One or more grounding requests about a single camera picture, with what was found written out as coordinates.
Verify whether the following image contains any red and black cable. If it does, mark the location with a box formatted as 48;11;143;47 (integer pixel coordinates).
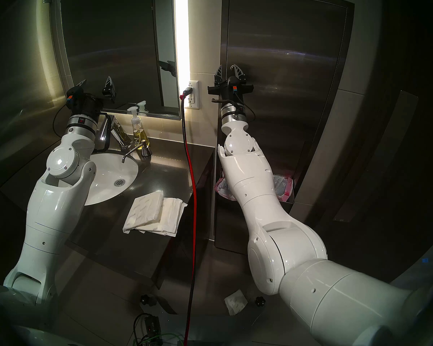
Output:
180;86;198;346

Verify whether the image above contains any stainless steel dispenser cabinet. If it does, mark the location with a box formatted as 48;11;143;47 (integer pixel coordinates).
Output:
213;0;356;259

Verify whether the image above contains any white wall outlet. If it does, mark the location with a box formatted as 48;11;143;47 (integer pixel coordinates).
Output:
185;80;200;110

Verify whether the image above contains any green cable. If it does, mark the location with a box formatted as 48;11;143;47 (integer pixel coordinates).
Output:
132;333;184;346

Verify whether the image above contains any thick black left cable loop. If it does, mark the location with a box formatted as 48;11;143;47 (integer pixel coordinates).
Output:
97;113;113;150

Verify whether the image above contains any wrapped white paper towel pack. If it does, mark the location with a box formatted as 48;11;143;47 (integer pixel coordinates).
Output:
137;197;188;238
123;190;164;234

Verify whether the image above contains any black floor cable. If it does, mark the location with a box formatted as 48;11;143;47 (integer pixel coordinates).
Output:
133;313;154;345

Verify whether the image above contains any thin black left wrist cable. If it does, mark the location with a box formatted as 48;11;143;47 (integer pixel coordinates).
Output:
53;105;71;137

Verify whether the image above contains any black power box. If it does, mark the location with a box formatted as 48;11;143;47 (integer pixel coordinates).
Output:
144;315;163;340

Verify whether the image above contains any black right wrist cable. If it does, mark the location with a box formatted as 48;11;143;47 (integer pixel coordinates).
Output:
212;98;256;122

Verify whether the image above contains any framed wall mirror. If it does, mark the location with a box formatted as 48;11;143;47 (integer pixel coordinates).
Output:
52;0;183;121

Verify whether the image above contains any stainless steel dispenser door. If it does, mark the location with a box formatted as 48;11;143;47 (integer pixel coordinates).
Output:
220;0;355;162

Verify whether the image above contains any chrome sink faucet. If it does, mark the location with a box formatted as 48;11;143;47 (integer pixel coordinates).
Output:
96;113;132;151

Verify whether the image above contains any clear yellow soap bottle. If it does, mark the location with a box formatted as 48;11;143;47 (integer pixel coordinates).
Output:
127;106;150;150

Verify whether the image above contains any crumpled white paper towel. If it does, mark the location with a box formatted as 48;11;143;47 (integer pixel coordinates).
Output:
224;290;248;316

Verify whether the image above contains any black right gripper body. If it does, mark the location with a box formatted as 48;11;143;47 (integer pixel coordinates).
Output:
207;78;254;105

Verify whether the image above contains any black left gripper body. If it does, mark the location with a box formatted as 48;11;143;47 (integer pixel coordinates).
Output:
66;86;117;117

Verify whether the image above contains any white round sink basin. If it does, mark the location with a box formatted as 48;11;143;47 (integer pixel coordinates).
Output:
83;152;139;206

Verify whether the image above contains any vertical white light strip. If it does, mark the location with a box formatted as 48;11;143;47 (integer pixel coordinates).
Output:
174;0;189;92

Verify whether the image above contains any pink-edged clear trash liner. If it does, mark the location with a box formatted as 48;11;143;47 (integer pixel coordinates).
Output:
215;170;295;202

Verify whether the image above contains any dark wooden room door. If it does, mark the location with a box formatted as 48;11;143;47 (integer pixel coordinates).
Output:
274;0;433;292

